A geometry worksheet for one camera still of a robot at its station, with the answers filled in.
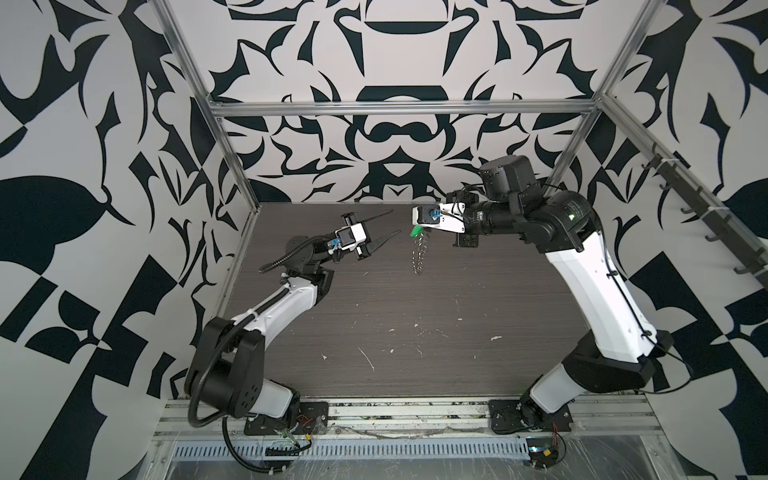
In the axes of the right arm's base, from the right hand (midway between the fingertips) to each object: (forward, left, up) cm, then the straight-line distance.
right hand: (432, 210), depth 60 cm
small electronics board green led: (-37, -26, -44) cm, 63 cm away
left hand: (+1, +7, 0) cm, 7 cm away
